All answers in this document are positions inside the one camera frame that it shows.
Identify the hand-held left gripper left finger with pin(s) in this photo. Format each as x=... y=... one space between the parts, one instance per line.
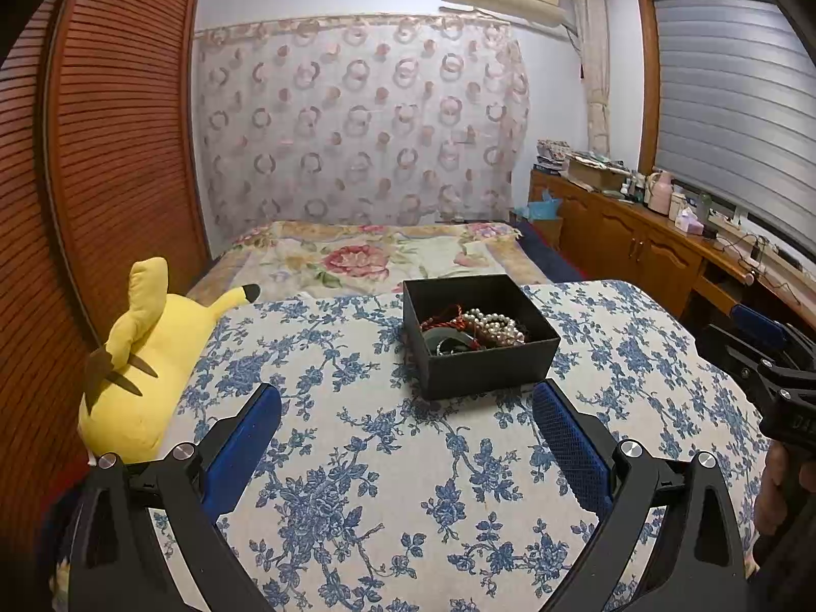
x=245 y=452

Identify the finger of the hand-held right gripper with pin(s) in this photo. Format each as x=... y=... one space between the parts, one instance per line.
x=733 y=347
x=758 y=322

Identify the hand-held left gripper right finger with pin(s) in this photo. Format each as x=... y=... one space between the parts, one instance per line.
x=574 y=452

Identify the black jewelry box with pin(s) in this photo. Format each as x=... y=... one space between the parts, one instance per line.
x=484 y=370

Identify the pale green jade bangle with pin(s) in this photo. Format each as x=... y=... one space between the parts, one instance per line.
x=446 y=338

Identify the person's right hand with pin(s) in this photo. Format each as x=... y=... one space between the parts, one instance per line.
x=772 y=497

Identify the pink tissue box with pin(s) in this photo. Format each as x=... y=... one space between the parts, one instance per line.
x=688 y=222

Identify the yellow plush toy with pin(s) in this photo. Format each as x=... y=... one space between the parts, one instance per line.
x=146 y=363

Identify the blue floral quilt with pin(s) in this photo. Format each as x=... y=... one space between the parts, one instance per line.
x=382 y=459

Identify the pink thermos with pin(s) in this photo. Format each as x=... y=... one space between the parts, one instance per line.
x=660 y=191

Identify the wooden cabinet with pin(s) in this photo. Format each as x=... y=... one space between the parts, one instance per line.
x=612 y=229

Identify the pink floral bedspread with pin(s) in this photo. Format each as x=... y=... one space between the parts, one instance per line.
x=357 y=261

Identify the stack of papers and cardboard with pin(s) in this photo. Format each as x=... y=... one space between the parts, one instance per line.
x=593 y=169

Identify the grey window blind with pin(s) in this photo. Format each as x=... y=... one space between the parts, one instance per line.
x=733 y=89

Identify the blue plastic bag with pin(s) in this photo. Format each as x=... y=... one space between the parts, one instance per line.
x=539 y=210

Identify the cream tied curtain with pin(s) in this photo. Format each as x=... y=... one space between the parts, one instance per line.
x=596 y=76

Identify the wooden louvered wardrobe door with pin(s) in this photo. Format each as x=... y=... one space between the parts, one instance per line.
x=115 y=140

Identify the wooden window frame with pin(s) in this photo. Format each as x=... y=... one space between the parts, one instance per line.
x=645 y=76

